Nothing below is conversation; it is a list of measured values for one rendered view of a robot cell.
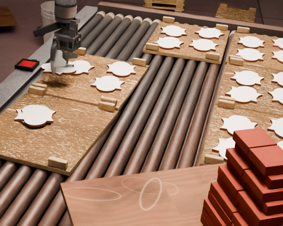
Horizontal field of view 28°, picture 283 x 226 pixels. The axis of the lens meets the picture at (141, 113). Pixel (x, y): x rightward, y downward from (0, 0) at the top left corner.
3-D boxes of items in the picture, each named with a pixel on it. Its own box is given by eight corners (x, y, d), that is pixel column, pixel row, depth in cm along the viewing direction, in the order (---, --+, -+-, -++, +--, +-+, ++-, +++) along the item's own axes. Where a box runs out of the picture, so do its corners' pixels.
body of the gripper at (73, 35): (72, 54, 201) (73, 21, 195) (50, 50, 203) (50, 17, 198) (81, 48, 207) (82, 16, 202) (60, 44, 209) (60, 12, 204)
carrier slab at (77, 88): (27, 93, 207) (27, 89, 206) (70, 54, 242) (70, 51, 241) (118, 112, 199) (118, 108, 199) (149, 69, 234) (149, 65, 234)
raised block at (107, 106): (97, 109, 197) (98, 102, 196) (99, 106, 198) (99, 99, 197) (113, 112, 195) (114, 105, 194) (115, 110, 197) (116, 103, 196)
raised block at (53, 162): (47, 166, 164) (47, 158, 163) (50, 163, 165) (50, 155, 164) (66, 171, 162) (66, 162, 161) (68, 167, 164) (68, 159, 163)
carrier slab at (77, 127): (-37, 149, 171) (-37, 145, 170) (28, 94, 206) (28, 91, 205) (69, 176, 163) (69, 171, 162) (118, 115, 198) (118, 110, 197)
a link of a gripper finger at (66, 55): (77, 68, 213) (73, 50, 206) (63, 65, 214) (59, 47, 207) (81, 63, 214) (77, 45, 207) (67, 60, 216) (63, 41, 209)
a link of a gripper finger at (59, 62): (62, 76, 201) (67, 51, 200) (46, 73, 202) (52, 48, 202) (65, 77, 204) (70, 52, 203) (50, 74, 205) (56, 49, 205)
